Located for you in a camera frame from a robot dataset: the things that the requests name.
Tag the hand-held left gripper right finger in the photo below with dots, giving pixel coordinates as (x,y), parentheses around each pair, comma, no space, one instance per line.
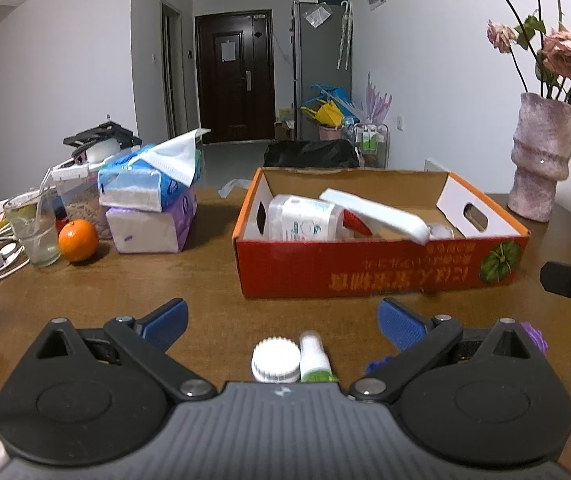
(400,323)

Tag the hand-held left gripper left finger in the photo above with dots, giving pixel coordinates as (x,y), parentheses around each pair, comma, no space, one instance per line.
(168,321)

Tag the orange cardboard box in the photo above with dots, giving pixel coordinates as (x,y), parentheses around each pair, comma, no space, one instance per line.
(365,265)

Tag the green white tube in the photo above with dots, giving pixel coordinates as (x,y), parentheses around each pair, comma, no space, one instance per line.
(315,357)

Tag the white ridged bottle cap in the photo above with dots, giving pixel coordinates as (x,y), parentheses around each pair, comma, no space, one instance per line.
(275,357)

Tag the white labelled jar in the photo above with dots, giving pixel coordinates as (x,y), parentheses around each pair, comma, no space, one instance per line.
(305,220)

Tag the blue small object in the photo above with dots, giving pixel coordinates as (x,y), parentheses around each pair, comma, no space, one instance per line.
(378,366)

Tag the purple tissue pack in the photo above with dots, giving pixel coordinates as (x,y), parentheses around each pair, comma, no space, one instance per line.
(145,230)

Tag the red packet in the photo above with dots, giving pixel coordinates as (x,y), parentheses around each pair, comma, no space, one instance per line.
(355,222)

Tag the orange fruit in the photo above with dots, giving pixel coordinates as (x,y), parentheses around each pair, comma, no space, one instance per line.
(78,241)

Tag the pink textured vase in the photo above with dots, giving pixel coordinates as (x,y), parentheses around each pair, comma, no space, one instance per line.
(540,160)

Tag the blue tissue pack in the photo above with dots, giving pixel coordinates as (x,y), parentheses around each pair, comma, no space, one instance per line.
(135,180)

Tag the clear plastic snack container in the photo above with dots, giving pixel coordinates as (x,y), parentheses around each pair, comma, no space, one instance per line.
(83,200)

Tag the white plastic bag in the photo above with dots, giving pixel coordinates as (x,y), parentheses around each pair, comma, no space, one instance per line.
(233,187)

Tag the clear drinking glass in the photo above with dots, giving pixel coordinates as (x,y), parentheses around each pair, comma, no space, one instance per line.
(35,240)

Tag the white leaning board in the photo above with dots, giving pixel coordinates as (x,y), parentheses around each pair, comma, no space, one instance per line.
(435,166)

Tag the white face mask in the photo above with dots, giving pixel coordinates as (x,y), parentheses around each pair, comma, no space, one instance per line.
(175,152)

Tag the white round container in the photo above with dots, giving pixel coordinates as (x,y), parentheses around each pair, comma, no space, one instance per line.
(101,152)

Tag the metal storage cart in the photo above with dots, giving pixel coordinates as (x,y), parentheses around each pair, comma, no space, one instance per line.
(371,142)

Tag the black bag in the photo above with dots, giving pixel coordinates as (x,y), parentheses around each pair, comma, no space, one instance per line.
(310,154)

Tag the black folding stand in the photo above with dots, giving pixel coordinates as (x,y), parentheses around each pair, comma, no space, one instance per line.
(103,135)

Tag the pink bucket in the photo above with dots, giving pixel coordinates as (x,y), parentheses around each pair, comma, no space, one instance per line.
(330,133)

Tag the yellow bag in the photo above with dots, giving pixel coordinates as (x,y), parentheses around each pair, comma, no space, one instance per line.
(328,114)

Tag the dried rose bouquet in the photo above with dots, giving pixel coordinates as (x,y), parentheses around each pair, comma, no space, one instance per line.
(563,52)

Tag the dark brown entrance door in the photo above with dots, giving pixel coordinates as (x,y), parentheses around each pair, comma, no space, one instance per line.
(233,95)

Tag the blue plastic bag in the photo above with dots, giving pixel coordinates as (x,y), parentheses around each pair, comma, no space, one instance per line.
(330,92)

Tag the glass side door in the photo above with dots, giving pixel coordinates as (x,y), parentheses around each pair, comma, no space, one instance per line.
(171,75)

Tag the grey refrigerator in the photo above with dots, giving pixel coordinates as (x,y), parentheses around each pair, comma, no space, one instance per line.
(318,65)

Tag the white paper notice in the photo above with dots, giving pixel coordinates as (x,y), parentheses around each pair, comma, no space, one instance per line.
(228,51)

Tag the white hanging umbrella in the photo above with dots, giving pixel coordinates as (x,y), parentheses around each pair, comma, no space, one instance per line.
(345,35)

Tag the clear plastic pouch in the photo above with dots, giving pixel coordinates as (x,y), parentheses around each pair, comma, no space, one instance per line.
(318,16)

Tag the purple feather wall decoration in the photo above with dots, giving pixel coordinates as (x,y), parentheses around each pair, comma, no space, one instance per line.
(378,102)

